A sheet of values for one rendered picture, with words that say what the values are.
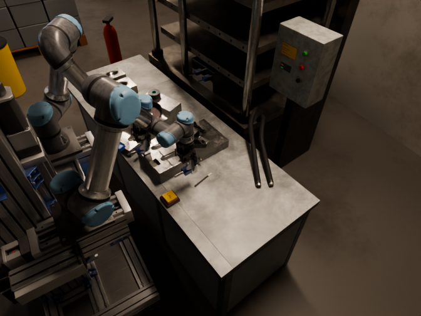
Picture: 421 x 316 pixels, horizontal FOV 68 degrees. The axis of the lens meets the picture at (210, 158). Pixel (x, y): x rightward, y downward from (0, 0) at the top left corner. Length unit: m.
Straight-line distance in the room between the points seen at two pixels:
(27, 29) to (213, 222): 3.96
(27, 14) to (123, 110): 3.97
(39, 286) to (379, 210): 2.52
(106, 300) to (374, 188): 2.36
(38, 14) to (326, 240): 4.29
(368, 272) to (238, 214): 1.29
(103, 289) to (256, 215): 1.07
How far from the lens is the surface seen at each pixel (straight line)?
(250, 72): 1.96
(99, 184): 1.17
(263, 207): 1.71
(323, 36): 1.80
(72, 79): 1.44
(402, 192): 3.26
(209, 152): 1.89
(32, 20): 4.95
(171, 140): 1.36
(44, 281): 1.48
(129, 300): 2.12
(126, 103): 1.03
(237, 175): 1.83
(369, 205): 3.01
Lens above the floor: 2.19
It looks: 46 degrees down
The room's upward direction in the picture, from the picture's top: 1 degrees clockwise
